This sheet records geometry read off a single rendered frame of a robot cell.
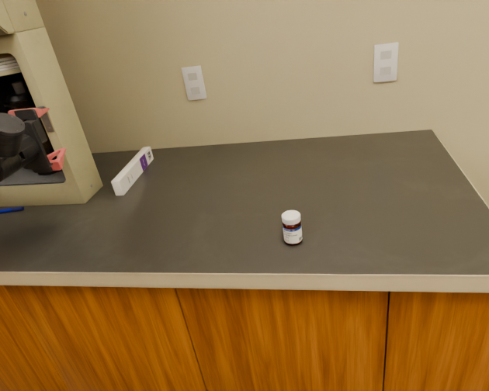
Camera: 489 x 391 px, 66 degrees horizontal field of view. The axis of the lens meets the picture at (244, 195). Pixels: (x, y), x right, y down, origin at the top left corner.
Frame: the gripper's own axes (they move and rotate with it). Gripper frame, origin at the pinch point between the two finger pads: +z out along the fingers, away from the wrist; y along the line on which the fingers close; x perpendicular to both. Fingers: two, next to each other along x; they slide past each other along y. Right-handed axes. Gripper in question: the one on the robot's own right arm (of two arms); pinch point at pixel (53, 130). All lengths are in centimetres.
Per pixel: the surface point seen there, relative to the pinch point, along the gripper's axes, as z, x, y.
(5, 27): 9.4, 9.3, 21.8
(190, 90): 55, -14, -7
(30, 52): 14.3, 9.4, 15.6
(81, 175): 14.9, 9.5, -19.0
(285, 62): 56, -48, -2
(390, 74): 55, -81, -9
